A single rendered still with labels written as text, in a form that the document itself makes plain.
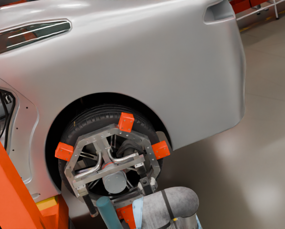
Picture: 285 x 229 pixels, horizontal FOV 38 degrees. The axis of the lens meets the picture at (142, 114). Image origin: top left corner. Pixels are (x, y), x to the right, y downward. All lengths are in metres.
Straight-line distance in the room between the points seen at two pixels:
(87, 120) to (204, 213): 1.30
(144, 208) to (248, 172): 2.09
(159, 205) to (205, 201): 1.84
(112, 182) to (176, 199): 0.86
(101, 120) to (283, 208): 1.50
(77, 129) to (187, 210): 1.08
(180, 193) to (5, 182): 0.91
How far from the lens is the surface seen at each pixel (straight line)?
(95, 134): 2.39
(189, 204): 1.60
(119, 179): 2.37
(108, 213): 2.51
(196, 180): 3.64
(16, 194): 2.15
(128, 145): 2.31
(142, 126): 2.49
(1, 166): 2.08
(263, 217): 3.13
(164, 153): 2.50
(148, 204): 1.57
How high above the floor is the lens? 2.11
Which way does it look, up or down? 24 degrees down
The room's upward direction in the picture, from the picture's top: 21 degrees counter-clockwise
